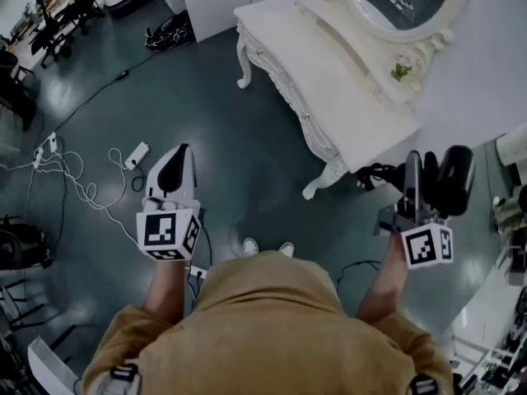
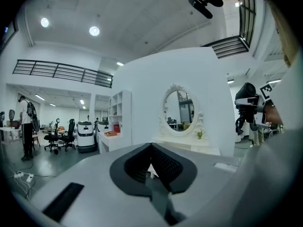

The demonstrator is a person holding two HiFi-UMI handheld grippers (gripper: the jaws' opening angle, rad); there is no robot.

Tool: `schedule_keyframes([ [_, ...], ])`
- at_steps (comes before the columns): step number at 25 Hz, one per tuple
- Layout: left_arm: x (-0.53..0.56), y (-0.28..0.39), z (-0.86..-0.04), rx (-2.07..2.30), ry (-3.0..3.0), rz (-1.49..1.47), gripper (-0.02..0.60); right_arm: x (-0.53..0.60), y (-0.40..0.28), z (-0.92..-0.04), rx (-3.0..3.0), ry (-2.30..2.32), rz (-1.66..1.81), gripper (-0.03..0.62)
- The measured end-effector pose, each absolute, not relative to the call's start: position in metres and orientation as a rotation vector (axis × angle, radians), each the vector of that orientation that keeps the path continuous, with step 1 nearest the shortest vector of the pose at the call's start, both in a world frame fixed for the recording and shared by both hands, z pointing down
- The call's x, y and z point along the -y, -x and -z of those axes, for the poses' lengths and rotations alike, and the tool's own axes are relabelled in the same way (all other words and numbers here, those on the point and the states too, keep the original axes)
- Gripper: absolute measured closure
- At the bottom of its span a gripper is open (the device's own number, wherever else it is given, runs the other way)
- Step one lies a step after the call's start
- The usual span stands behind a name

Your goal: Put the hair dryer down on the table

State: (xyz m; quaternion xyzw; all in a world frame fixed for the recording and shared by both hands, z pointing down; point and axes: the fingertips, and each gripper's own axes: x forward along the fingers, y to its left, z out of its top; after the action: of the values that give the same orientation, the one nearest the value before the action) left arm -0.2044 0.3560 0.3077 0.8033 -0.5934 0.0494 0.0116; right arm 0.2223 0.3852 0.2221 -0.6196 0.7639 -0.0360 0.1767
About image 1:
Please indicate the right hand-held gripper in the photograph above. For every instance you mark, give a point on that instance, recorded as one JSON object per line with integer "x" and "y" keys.
{"x": 424, "y": 247}

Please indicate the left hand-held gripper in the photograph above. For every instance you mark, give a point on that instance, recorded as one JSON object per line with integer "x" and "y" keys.
{"x": 158, "y": 229}

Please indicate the black hair dryer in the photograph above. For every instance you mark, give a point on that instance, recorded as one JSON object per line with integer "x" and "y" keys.
{"x": 455, "y": 179}

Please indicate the white dressing table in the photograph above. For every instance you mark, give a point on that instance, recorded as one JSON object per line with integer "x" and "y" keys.
{"x": 329, "y": 76}

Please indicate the person's left forearm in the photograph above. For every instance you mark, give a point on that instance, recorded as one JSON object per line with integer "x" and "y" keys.
{"x": 164, "y": 286}

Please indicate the person's right forearm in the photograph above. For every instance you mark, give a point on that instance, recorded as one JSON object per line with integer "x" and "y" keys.
{"x": 387, "y": 278}

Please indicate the large white power strip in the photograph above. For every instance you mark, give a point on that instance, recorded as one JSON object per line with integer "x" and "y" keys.
{"x": 136, "y": 155}

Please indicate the white floor socket strip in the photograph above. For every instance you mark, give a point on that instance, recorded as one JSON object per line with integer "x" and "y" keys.
{"x": 198, "y": 272}

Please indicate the person's left white shoe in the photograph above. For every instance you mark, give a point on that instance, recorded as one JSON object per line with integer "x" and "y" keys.
{"x": 250, "y": 246}

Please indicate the white cylinder roll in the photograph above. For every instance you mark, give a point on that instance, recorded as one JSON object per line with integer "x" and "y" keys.
{"x": 512, "y": 144}

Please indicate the small flower sprig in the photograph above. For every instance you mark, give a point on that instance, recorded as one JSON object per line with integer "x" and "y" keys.
{"x": 400, "y": 72}

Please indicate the small white power strip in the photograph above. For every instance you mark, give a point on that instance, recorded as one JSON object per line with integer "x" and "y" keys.
{"x": 52, "y": 141}
{"x": 38, "y": 157}

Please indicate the cluttered white workbench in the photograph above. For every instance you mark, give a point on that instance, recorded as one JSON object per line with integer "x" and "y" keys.
{"x": 490, "y": 335}

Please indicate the white cabinet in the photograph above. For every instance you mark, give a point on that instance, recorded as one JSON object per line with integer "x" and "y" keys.
{"x": 214, "y": 2}

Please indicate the person's tan shirt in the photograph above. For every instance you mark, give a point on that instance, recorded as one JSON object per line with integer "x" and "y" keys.
{"x": 267, "y": 335}

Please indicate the black metal stand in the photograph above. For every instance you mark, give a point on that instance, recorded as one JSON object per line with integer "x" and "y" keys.
{"x": 24, "y": 307}

